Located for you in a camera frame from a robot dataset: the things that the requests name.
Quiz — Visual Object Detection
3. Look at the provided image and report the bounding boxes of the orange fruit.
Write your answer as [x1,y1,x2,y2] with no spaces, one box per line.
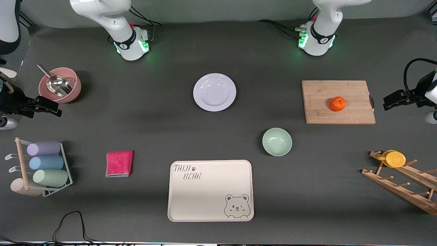
[329,96,347,112]

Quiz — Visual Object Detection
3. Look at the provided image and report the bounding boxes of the white round plate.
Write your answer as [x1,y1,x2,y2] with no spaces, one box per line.
[193,73,237,112]

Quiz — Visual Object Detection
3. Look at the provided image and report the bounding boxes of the metal scoop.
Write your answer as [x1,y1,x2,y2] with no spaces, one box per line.
[37,64,73,98]

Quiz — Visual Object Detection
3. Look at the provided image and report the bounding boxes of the pink bowl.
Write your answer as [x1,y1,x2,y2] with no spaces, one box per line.
[38,67,82,104]

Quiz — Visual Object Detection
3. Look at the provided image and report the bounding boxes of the purple cup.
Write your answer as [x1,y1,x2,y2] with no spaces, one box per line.
[27,140,61,156]

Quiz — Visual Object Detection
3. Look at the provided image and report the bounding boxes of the blue cup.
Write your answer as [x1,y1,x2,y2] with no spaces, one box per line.
[29,155,65,171]

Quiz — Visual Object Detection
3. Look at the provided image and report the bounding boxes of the yellow cup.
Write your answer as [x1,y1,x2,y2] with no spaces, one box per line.
[377,150,407,168]

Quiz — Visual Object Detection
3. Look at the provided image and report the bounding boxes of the green cup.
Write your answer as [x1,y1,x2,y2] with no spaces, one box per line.
[33,169,69,188]

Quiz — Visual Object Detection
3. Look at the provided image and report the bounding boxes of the wooden cutting board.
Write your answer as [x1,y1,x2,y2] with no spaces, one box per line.
[301,80,376,125]

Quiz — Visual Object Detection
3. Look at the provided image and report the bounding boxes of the beige cup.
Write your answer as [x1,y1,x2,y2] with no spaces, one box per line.
[10,178,43,197]

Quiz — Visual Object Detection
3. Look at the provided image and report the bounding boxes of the pink folded cloth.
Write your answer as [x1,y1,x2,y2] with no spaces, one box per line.
[105,150,134,178]

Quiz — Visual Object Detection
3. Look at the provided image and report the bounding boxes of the wooden peg drying rack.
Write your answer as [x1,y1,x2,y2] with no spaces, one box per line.
[361,150,437,215]

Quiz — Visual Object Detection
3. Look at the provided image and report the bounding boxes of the pale green bowl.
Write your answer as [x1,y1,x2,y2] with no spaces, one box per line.
[262,127,293,157]

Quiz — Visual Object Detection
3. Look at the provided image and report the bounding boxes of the cream tray with bear print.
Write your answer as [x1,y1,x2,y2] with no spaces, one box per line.
[167,160,254,222]

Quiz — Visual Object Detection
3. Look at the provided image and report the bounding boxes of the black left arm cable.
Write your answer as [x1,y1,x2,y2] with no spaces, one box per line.
[404,58,437,100]

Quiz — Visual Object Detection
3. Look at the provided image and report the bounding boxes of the white wire cup rack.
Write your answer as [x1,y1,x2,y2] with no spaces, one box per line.
[5,137,73,197]

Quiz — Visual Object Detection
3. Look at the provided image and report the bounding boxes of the black looped cable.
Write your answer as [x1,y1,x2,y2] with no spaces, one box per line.
[52,211,103,245]

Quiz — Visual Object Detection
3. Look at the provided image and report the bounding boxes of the black right arm base cables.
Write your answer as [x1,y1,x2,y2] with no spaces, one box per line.
[129,2,163,43]

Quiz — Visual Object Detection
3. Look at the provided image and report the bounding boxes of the black arm base cables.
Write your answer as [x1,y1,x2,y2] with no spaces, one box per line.
[257,7,320,40]
[129,2,163,43]

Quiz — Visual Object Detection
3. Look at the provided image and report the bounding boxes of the black left arm base cables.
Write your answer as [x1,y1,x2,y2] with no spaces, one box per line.
[257,7,320,40]

